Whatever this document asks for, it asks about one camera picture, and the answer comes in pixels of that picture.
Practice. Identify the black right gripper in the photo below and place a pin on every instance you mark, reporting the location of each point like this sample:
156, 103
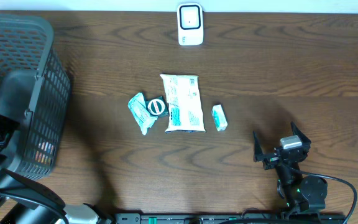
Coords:
296, 131

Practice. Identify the small white teal box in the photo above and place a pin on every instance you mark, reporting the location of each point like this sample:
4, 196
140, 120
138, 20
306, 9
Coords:
219, 118

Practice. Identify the large white snack bag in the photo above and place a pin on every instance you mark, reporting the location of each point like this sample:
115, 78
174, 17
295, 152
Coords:
182, 95

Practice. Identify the dark green round-label packet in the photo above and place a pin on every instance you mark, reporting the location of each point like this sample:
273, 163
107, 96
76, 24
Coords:
157, 107

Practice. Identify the teal wet wipes packet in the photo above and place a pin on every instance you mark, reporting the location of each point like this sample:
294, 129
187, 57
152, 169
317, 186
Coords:
143, 117

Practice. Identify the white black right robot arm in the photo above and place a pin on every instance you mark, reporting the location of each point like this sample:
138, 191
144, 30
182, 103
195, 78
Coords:
305, 194

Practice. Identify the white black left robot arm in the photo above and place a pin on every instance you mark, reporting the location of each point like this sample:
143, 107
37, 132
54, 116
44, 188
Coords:
36, 203

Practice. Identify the white barcode scanner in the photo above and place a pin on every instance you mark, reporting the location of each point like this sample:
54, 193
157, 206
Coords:
190, 24

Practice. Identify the dark grey plastic basket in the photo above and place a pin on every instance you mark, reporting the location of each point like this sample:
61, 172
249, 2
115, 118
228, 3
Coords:
34, 91

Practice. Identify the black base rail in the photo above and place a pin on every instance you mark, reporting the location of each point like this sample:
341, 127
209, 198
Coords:
251, 216

